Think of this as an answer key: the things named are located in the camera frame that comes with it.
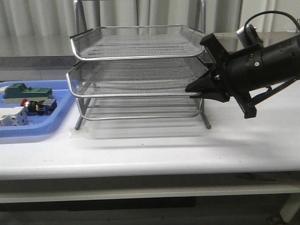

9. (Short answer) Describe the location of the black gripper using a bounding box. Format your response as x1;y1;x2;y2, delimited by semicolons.
185;33;265;119

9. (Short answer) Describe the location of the silver mesh tray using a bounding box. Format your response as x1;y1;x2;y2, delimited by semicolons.
66;58;207;98
76;96;201;120
70;25;205;61

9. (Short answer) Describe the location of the red emergency stop button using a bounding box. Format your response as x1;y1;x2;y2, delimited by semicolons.
20;98;57;115

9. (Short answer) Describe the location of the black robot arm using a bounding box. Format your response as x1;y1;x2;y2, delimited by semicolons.
185;33;300;119

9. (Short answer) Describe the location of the dark countertop bench behind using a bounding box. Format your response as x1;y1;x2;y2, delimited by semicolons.
0;31;299;70

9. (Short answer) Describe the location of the white table leg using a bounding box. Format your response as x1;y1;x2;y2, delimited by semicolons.
279;193;300;223

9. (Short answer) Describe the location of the blue plastic tray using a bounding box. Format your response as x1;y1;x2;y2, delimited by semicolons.
0;80;75;137

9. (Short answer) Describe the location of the green and beige module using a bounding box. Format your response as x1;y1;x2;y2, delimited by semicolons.
3;83;53;104

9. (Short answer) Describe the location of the white circuit breaker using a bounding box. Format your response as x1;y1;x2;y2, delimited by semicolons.
0;106;27;127

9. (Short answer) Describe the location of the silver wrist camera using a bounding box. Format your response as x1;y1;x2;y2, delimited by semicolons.
236;24;263;48

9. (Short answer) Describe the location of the black camera cable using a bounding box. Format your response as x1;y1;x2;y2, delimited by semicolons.
242;10;300;40

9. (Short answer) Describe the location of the silver metal rack frame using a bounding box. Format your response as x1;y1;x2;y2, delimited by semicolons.
73;0;211;129

